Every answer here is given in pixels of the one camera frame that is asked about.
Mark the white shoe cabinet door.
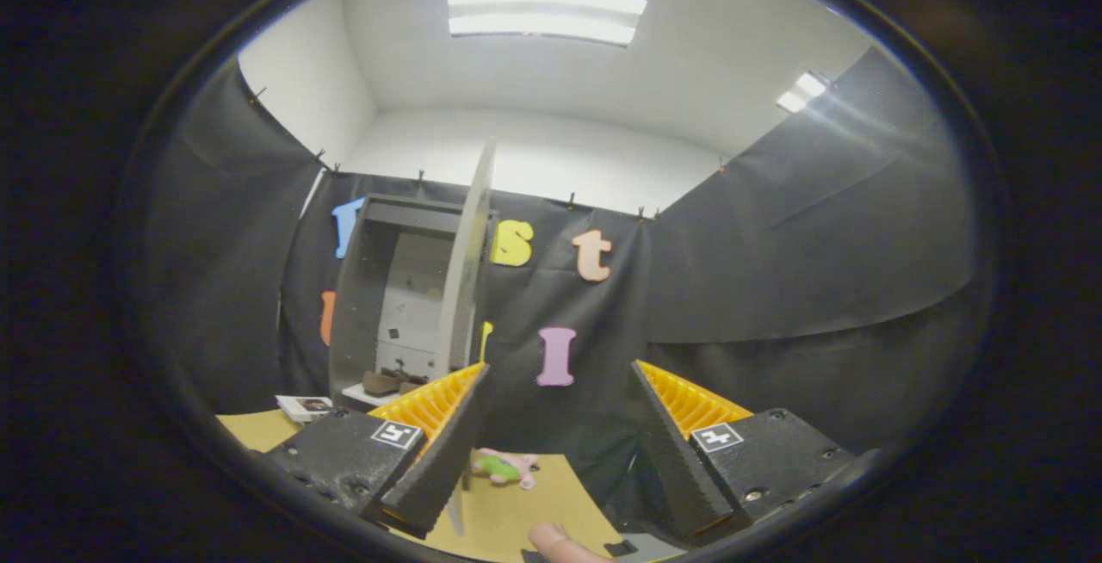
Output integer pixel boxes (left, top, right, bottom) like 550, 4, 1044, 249
436, 139, 499, 538

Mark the grey shoe cabinet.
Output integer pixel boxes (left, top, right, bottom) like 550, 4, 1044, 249
329, 193, 500, 414

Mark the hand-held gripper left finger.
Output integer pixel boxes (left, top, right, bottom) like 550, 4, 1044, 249
263, 362, 492, 540

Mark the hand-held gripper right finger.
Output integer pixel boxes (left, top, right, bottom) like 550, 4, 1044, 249
628, 360, 857, 545

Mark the pink and green plush toy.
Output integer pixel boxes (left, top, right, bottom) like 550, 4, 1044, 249
471, 448, 542, 491

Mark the black backdrop cloth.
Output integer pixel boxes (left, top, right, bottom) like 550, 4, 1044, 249
146, 46, 982, 540

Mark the small ceiling light panel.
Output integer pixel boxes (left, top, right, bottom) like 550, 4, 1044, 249
776, 71, 830, 114

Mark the large ceiling light panel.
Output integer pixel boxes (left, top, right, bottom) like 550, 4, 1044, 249
447, 0, 649, 48

